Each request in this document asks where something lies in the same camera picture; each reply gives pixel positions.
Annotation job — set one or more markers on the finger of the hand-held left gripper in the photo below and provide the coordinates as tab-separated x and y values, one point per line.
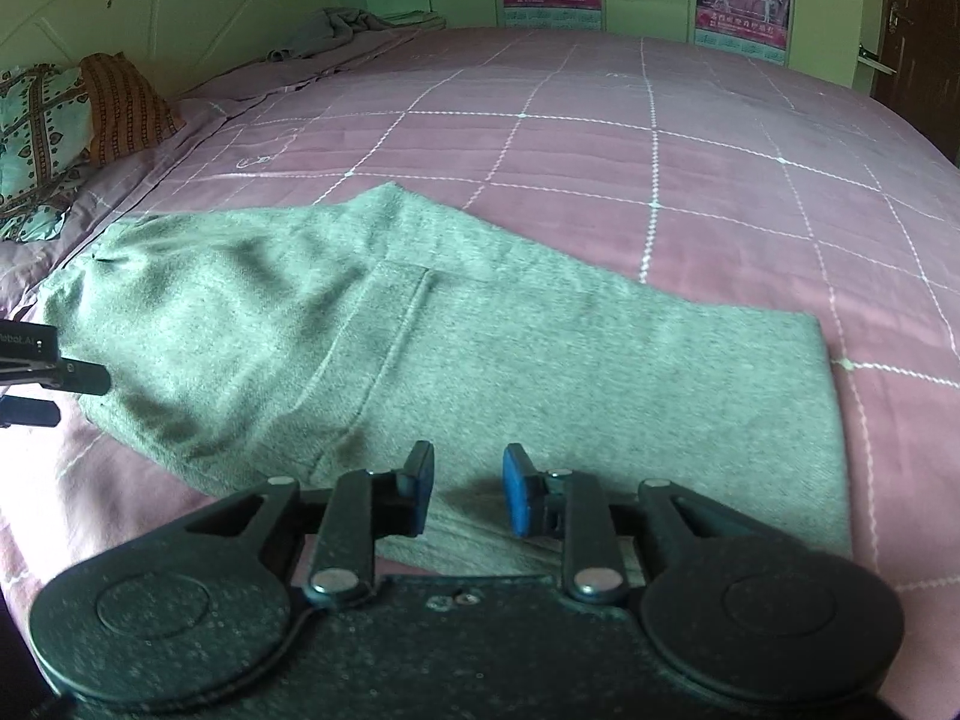
82	377
34	411

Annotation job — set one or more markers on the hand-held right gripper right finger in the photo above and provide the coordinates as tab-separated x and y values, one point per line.
521	491

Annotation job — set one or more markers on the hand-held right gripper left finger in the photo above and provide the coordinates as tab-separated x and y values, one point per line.
420	487

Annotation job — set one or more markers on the grey pants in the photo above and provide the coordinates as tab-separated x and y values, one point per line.
450	352

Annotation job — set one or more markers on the teal patterned pillow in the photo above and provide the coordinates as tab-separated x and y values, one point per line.
37	142

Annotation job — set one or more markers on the orange striped pillow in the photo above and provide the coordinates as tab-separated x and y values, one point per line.
127	105

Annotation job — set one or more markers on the bed with pink checked sheet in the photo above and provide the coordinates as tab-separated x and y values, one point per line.
675	165

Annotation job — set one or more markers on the cream headboard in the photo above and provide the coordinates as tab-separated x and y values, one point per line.
187	0

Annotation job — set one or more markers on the crumpled grey blanket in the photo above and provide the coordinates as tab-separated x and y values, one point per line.
330	34

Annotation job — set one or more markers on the folded cloths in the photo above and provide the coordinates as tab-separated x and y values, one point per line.
409	19

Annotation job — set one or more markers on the cream corner shelves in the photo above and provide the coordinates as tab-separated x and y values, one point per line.
874	52

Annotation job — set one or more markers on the brown wooden door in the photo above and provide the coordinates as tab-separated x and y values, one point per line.
922	52

